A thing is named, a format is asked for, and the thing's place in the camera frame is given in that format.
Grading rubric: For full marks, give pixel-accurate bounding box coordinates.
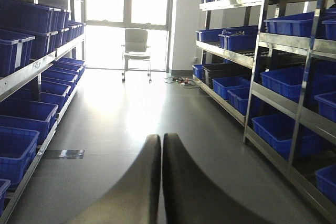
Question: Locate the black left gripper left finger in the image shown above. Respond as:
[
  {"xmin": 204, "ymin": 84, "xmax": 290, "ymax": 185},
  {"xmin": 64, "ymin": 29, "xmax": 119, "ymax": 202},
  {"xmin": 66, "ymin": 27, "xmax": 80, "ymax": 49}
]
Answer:
[{"xmin": 67, "ymin": 134, "xmax": 161, "ymax": 223}]

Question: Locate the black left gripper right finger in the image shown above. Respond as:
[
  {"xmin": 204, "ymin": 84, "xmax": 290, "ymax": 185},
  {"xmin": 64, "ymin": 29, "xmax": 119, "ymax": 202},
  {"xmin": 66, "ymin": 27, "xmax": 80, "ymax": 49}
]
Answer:
[{"xmin": 162, "ymin": 133, "xmax": 268, "ymax": 223}]

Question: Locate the right near steel shelf rack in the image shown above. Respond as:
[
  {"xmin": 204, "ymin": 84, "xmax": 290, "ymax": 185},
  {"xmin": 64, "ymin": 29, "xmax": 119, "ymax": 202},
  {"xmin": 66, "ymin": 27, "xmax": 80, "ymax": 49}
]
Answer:
[{"xmin": 244, "ymin": 0, "xmax": 335, "ymax": 223}]

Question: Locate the steel shelf rack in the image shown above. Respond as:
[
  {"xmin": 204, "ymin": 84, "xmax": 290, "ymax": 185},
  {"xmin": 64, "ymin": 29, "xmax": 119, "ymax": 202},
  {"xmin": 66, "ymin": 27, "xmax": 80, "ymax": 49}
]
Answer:
[
  {"xmin": 193, "ymin": 0, "xmax": 262, "ymax": 125},
  {"xmin": 1, "ymin": 0, "xmax": 85, "ymax": 223},
  {"xmin": 244, "ymin": 0, "xmax": 335, "ymax": 223}
]

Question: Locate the right far steel shelf rack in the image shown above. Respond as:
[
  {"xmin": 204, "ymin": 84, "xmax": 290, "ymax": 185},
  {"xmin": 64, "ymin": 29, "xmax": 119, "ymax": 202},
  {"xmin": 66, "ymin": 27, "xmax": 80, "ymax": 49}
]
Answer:
[{"xmin": 193, "ymin": 0, "xmax": 262, "ymax": 125}]

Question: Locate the left steel shelf rack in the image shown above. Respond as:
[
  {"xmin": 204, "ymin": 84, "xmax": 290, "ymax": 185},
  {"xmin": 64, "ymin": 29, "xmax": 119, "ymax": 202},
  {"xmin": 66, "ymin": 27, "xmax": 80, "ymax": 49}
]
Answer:
[{"xmin": 1, "ymin": 0, "xmax": 85, "ymax": 223}]

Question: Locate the black plastic bin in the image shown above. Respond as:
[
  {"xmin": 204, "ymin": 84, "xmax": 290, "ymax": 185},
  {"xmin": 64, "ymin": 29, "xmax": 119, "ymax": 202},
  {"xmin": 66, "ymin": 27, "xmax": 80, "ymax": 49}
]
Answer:
[{"xmin": 201, "ymin": 63, "xmax": 251, "ymax": 88}]

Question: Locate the grey office chair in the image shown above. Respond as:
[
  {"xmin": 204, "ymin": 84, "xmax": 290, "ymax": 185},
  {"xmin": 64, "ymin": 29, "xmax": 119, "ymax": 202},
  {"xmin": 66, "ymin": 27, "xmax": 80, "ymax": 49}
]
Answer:
[{"xmin": 121, "ymin": 28, "xmax": 152, "ymax": 83}]

